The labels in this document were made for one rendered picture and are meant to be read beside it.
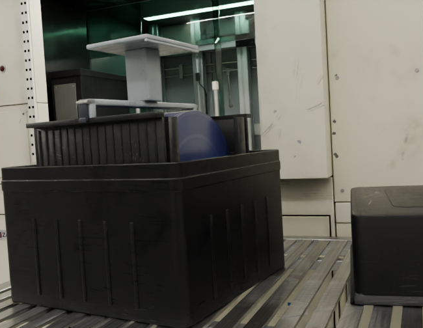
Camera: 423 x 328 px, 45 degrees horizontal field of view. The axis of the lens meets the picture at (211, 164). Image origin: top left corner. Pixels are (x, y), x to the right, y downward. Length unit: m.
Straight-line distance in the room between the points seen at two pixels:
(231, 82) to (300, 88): 1.07
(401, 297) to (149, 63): 0.42
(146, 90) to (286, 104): 0.34
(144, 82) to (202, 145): 0.11
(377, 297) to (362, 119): 0.44
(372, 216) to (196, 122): 0.25
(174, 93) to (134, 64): 1.39
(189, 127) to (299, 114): 0.33
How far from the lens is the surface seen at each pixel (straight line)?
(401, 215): 0.59
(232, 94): 1.99
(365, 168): 0.98
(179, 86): 2.08
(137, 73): 0.70
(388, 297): 0.61
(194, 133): 0.66
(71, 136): 0.65
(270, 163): 0.72
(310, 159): 0.94
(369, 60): 0.98
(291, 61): 0.95
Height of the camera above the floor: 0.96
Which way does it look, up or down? 3 degrees down
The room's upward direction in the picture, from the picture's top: 3 degrees counter-clockwise
